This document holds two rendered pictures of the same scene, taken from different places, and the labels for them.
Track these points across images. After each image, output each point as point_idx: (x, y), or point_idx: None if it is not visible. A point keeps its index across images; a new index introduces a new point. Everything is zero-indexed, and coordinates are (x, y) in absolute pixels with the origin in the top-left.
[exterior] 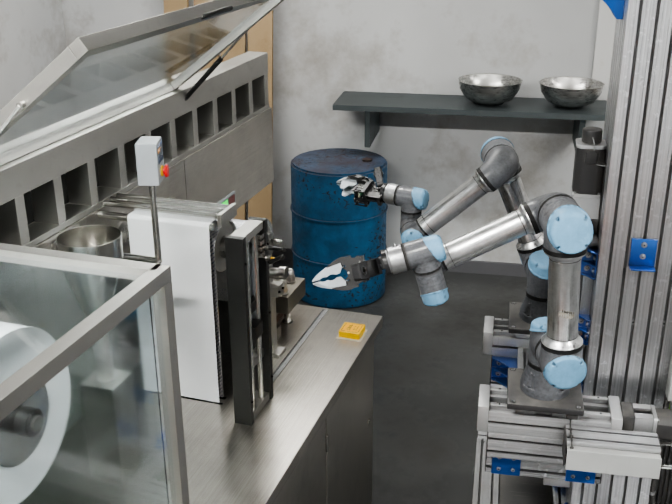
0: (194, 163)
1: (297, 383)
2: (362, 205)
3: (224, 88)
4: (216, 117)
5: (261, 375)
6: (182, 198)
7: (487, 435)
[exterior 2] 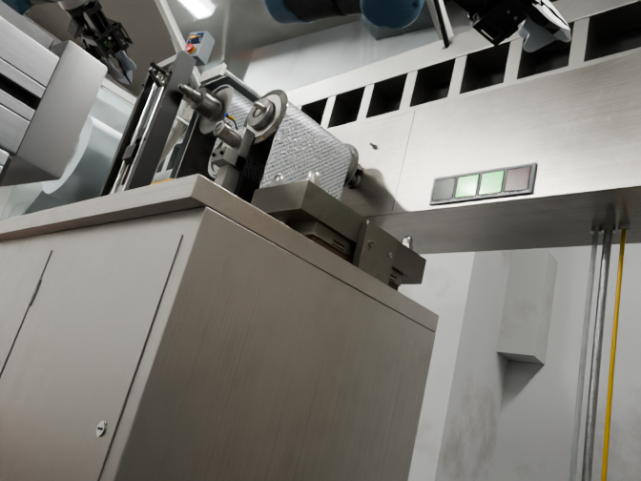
0: (435, 115)
1: None
2: (481, 32)
3: None
4: (515, 60)
5: None
6: (397, 152)
7: None
